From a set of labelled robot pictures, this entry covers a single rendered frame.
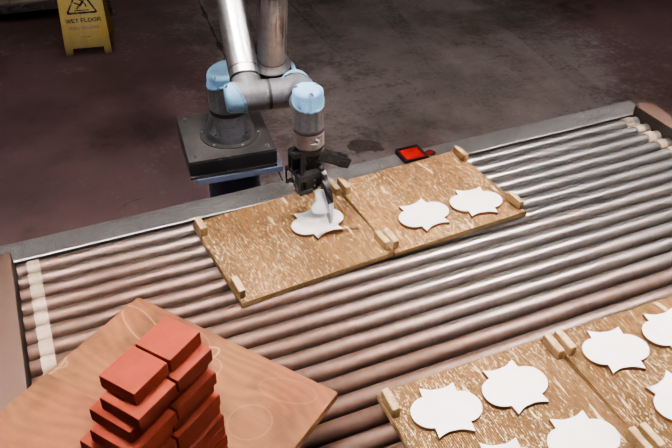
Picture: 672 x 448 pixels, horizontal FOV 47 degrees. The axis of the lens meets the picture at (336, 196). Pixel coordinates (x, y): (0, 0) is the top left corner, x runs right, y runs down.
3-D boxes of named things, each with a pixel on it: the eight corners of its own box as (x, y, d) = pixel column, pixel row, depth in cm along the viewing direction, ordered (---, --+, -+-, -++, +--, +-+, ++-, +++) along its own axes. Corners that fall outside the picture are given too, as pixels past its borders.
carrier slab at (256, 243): (193, 227, 203) (192, 222, 203) (330, 187, 219) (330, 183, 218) (242, 308, 178) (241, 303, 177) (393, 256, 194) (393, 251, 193)
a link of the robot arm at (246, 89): (197, -69, 194) (228, 102, 179) (240, -72, 197) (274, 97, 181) (198, -40, 205) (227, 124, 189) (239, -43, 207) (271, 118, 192)
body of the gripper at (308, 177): (285, 184, 194) (283, 143, 187) (314, 174, 198) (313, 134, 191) (300, 199, 189) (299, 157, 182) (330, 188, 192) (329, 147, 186)
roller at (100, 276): (22, 299, 187) (18, 284, 184) (650, 139, 250) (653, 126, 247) (24, 312, 183) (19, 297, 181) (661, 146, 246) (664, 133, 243)
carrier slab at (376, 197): (334, 187, 219) (334, 183, 218) (454, 154, 234) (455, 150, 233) (394, 257, 193) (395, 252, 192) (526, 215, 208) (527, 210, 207)
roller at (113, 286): (24, 313, 183) (19, 297, 181) (661, 147, 246) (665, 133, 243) (26, 326, 180) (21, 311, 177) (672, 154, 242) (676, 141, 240)
